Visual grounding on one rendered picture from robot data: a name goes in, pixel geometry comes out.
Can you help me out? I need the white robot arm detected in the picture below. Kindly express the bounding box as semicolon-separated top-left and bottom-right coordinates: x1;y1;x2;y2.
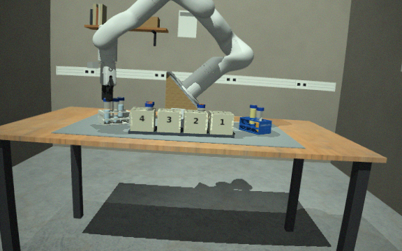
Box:
87;0;254;104

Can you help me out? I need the grey bench mat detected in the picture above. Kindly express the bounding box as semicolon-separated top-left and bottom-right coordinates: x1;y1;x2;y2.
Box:
51;114;305;149

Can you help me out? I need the blue tube rack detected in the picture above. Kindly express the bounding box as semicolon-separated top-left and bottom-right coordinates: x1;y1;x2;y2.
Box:
239;116;272;135

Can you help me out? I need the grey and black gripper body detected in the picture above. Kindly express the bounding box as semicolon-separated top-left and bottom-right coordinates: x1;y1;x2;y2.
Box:
100;62;117;86

